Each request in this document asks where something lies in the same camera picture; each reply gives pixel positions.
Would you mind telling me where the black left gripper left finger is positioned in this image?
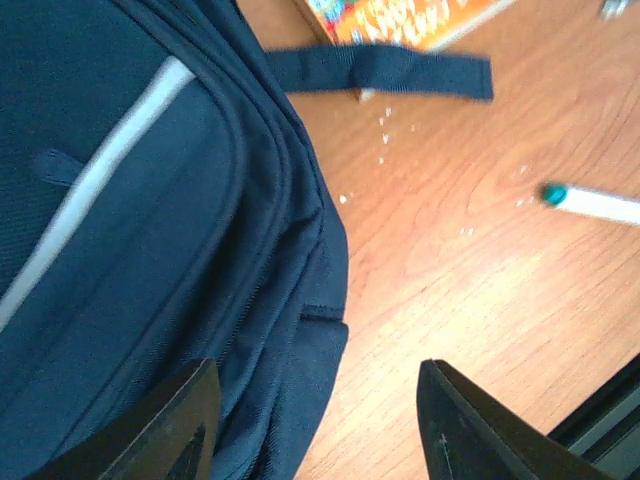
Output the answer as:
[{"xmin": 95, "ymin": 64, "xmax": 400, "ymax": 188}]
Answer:
[{"xmin": 29, "ymin": 359, "xmax": 221, "ymax": 479}]

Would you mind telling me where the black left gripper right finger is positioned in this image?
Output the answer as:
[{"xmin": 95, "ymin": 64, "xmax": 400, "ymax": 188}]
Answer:
[{"xmin": 417, "ymin": 360, "xmax": 610, "ymax": 479}]

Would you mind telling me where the navy blue student backpack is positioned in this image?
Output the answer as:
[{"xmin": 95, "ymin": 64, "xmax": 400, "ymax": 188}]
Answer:
[{"xmin": 1, "ymin": 1, "xmax": 493, "ymax": 479}]

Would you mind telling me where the green capped white marker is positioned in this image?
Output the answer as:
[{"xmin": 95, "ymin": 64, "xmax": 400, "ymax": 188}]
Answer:
[{"xmin": 541, "ymin": 183, "xmax": 639, "ymax": 226}]

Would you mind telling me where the orange Treehouse paperback book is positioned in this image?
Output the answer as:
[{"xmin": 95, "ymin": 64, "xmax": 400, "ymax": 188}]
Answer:
[{"xmin": 295, "ymin": 0, "xmax": 512, "ymax": 51}]

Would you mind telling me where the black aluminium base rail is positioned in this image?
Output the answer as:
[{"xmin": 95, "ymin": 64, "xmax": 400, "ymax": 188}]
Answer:
[{"xmin": 548, "ymin": 357, "xmax": 639, "ymax": 479}]

